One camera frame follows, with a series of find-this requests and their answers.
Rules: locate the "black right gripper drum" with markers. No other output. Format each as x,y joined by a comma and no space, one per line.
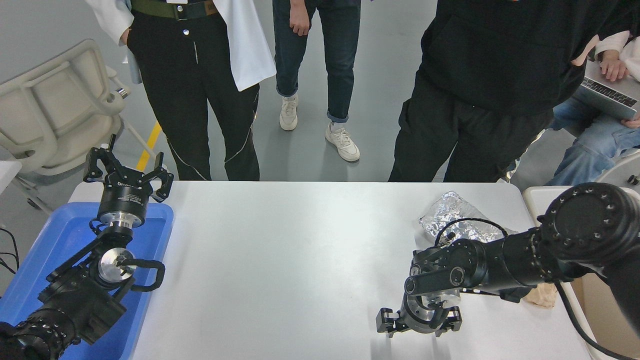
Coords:
411,322

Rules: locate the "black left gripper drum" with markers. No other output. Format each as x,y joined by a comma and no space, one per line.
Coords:
124,197

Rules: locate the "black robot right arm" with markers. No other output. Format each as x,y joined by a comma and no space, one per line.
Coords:
585,225

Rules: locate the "person's hand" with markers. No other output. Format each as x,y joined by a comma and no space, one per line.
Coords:
612,66
632,122
125,36
586,50
300,20

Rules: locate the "blue plastic tray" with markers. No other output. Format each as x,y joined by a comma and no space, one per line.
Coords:
65,235

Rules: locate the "beige plastic chair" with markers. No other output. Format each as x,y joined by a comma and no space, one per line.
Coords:
50,110

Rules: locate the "person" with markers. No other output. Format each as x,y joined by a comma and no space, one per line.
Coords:
622,17
595,145
190,100
480,75
340,60

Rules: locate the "crumpled tan paper ball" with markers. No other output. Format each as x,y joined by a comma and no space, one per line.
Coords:
542,296

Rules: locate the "white side table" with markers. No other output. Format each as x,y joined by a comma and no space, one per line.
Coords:
7,175

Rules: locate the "large pale bin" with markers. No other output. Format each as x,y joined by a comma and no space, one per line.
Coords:
537,200

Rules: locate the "white chair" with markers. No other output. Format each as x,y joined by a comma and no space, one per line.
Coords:
622,170

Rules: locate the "grey laptop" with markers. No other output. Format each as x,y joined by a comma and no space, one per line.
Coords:
605,97

